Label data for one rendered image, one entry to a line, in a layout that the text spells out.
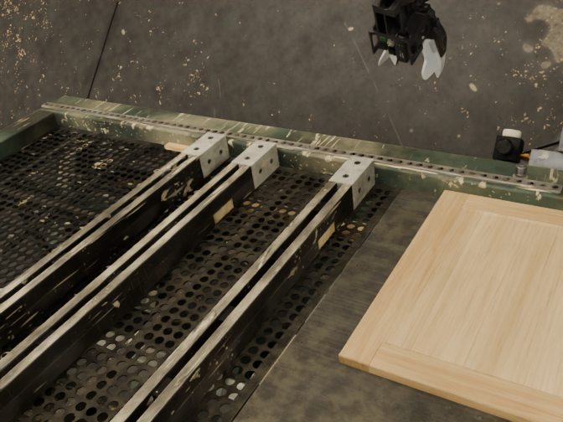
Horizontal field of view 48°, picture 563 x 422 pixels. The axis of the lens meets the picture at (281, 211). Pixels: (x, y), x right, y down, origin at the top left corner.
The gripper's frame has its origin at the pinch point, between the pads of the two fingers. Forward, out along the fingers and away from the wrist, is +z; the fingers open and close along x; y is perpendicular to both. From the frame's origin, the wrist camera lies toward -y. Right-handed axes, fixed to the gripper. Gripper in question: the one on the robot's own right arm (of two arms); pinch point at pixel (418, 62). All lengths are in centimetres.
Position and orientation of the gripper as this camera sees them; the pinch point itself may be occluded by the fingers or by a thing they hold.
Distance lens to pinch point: 113.4
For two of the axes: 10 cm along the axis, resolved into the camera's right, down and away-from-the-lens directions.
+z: 2.7, 4.6, 8.4
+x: 8.1, 3.7, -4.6
